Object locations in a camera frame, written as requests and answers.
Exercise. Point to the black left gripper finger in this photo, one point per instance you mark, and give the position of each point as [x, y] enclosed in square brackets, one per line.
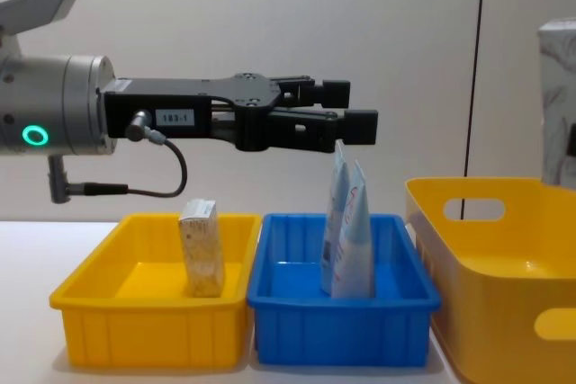
[335, 92]
[360, 127]

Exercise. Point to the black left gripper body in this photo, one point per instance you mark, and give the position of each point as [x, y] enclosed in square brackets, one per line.
[189, 100]

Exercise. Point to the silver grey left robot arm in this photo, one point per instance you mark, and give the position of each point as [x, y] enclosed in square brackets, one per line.
[67, 105]

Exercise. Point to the white and blue tube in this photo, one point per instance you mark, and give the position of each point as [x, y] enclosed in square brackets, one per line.
[357, 244]
[336, 195]

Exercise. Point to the beige cardboard carton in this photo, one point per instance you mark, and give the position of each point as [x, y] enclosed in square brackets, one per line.
[202, 253]

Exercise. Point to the white marbled box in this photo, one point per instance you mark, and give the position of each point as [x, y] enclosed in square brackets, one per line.
[558, 87]

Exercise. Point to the shallow blue plastic tray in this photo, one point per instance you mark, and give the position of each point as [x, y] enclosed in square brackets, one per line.
[342, 334]

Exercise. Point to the small dark object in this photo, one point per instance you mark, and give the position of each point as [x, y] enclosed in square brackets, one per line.
[572, 139]

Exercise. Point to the shallow yellow plastic tray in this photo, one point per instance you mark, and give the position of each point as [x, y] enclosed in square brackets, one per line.
[148, 334]

